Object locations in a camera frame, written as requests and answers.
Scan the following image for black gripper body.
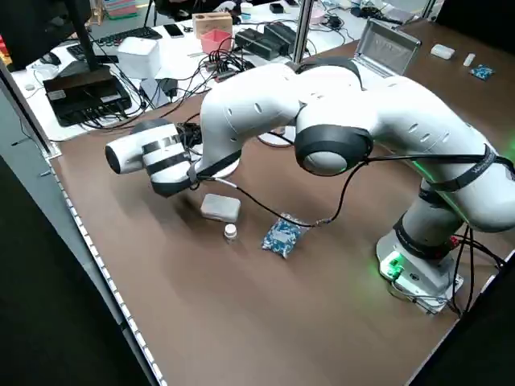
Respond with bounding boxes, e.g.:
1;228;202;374
176;122;204;150

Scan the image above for silver aluminium medical kit case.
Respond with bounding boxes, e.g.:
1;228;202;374
353;18;422;80

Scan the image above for white round plate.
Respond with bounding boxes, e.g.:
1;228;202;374
188;146;242;181

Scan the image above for gray rimmed round plate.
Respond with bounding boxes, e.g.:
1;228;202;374
257;127;298;149

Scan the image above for black power adapter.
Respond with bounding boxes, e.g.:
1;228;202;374
159;77;179;104

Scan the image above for grey usb hub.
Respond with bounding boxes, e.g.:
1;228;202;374
203;55;242;84

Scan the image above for white plastic box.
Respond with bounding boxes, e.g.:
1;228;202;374
431;43;456;60
200;193;242;222

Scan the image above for white cube box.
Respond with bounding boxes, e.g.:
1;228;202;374
117;36;161;80

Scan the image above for pink plastic box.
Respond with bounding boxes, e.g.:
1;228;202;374
200;28;235;54

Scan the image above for wooden box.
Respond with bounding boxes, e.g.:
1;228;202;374
192;11;233;39

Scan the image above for black electronics box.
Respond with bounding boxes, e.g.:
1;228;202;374
43;74;133;128

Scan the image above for black keyboard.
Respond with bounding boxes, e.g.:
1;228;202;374
66;27;163;61

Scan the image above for blue white capsule bag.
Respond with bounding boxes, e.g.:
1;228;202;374
260;211;313;261
470;64;495;80

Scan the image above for black monitor stand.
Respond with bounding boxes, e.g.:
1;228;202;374
60;0;113;81

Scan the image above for purple grey box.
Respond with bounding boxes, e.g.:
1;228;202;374
377;6;415;25

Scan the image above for black arm connector cable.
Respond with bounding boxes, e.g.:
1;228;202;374
188;154;515;230

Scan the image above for aluminium frame post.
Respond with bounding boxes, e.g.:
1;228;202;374
292;0;315;64

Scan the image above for aluminium frame rail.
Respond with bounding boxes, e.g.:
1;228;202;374
0;60;64;160

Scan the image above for black base cable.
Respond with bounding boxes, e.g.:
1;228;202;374
444;224;506;318

